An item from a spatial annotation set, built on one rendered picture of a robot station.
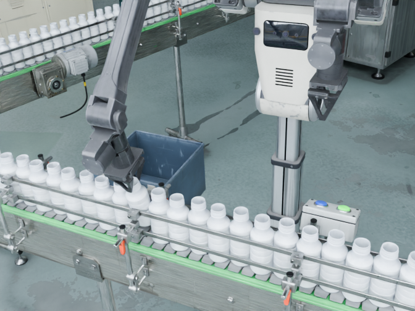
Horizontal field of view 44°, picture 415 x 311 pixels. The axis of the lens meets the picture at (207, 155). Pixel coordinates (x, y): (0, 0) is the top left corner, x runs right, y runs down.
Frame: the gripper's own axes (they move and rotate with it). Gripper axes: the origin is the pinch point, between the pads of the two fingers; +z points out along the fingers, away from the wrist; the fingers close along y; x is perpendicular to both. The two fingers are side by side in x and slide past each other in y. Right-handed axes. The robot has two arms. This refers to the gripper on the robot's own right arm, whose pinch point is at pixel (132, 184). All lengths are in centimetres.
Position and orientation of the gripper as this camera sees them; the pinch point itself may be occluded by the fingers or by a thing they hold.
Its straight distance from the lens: 136.4
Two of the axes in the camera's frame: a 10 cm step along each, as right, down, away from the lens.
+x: 9.1, 1.9, -3.8
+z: 1.6, 6.9, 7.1
